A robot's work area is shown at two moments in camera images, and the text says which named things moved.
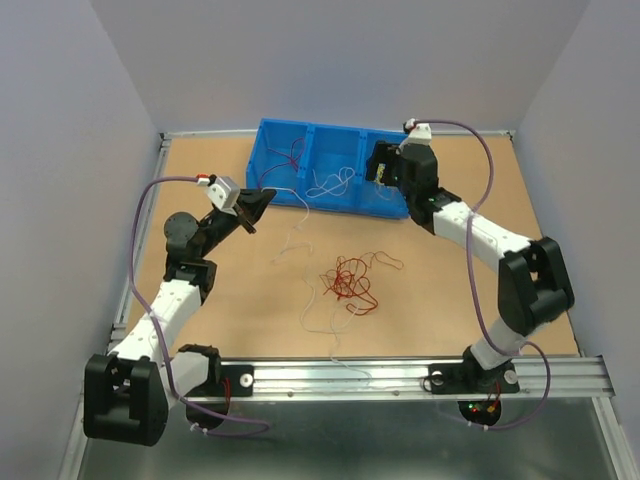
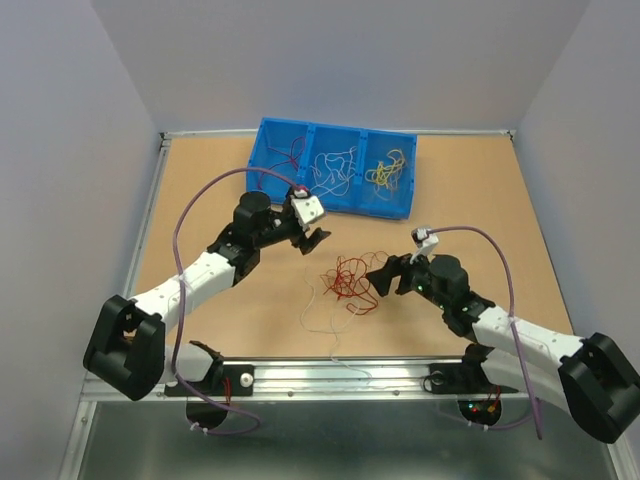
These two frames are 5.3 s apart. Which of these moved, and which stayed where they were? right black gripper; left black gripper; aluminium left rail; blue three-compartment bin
Moved: left black gripper; right black gripper
Stayed: aluminium left rail; blue three-compartment bin
